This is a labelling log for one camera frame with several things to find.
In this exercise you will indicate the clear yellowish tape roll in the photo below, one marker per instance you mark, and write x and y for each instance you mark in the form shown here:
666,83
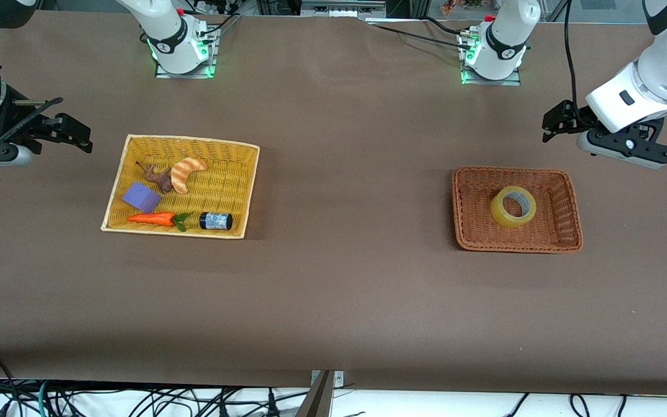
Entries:
498,217

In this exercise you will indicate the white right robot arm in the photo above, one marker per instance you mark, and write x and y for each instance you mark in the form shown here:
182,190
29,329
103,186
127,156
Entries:
171,46

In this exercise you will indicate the purple cube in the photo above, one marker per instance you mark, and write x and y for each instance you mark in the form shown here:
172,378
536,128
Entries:
139,197

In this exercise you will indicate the brown toy dinosaur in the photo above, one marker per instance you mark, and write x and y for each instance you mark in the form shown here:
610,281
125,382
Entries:
162,180

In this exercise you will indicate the brown wicker basket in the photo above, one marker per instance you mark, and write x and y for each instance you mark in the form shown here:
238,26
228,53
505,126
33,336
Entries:
553,231

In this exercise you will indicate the toy croissant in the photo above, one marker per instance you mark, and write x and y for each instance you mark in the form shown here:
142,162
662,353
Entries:
182,174

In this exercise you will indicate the orange toy carrot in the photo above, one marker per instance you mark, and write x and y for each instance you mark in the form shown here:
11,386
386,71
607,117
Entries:
151,218

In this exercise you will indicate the yellow wicker basket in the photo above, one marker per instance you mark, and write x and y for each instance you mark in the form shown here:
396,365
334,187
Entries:
235,156

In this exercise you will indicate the small black jar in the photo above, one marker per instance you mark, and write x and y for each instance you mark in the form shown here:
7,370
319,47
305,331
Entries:
216,221

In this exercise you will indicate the dark wedge-shaped stand leg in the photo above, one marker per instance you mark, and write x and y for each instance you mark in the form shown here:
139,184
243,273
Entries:
316,402

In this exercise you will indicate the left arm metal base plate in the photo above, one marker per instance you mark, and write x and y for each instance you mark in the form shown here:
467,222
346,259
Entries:
493,82

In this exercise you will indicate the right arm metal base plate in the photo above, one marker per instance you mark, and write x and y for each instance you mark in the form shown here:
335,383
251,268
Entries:
186,75

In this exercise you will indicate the small metal table bracket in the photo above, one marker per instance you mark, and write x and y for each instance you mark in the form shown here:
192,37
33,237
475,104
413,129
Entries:
339,379

